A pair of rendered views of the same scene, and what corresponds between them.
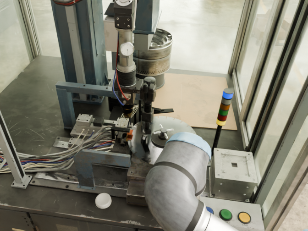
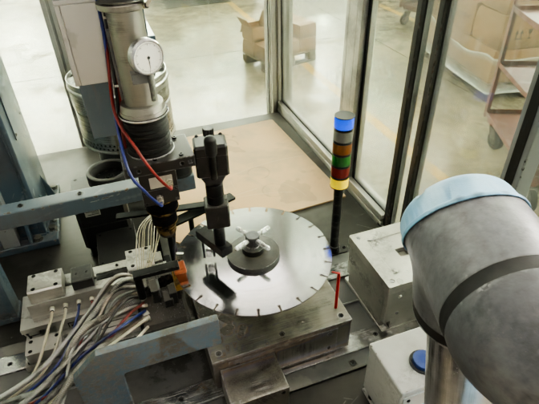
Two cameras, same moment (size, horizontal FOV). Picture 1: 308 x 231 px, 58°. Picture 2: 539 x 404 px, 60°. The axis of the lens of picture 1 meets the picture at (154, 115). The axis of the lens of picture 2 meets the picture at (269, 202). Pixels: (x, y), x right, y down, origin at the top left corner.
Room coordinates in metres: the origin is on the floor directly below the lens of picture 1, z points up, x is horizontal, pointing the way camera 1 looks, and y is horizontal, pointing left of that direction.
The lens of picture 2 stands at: (0.27, 0.23, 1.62)
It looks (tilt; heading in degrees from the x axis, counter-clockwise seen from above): 36 degrees down; 335
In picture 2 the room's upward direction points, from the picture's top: 2 degrees counter-clockwise
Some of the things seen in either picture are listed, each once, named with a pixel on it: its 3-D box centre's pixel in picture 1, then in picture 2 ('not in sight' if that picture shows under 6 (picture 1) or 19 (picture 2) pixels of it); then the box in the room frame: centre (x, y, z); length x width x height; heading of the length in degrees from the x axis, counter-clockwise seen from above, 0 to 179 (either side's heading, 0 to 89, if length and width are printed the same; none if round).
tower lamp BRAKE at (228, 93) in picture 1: (228, 93); (344, 121); (1.06, -0.33, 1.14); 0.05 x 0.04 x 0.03; 174
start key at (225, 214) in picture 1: (225, 215); not in sight; (0.60, -0.29, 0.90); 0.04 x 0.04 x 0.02
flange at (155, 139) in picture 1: (163, 136); (253, 249); (0.95, -0.05, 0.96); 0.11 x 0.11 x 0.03
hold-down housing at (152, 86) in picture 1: (147, 101); (213, 179); (0.93, 0.03, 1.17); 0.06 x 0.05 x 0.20; 75
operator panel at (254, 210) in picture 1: (221, 222); (443, 368); (0.61, -0.29, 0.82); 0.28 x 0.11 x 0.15; 84
